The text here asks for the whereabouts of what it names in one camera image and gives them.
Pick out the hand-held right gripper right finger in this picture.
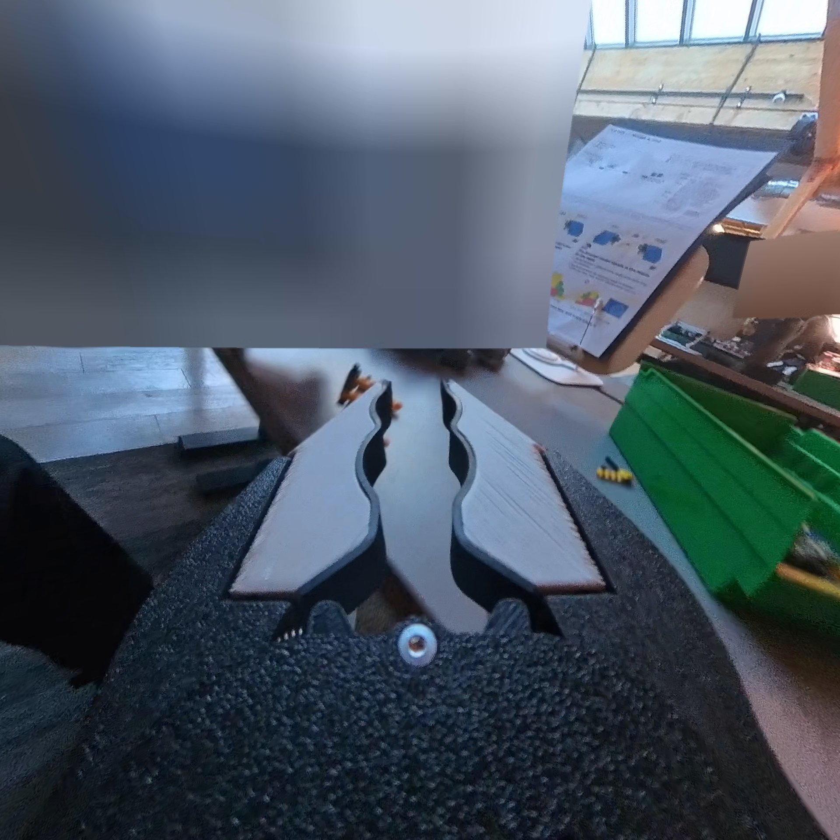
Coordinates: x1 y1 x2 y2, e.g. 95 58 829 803
440 379 608 595

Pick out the grey desk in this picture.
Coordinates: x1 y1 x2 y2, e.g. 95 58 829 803
213 346 840 840

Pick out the yellow block frame assembly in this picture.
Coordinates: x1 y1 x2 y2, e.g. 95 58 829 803
335 363 404 450

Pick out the person's dark clothed body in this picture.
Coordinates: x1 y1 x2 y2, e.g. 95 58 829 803
0 435 156 688

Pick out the printed instruction sheet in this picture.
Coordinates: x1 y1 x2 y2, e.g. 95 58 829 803
546 123 780 360

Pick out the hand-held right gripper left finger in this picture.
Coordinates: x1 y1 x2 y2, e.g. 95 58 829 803
230 379 394 599

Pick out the small green storage bin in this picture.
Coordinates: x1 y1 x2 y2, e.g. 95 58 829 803
793 366 840 403

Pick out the dark wooden workbench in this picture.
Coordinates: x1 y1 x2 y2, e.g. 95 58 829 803
638 320 840 438

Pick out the black flat bar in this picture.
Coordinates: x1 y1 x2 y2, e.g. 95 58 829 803
176 425 265 455

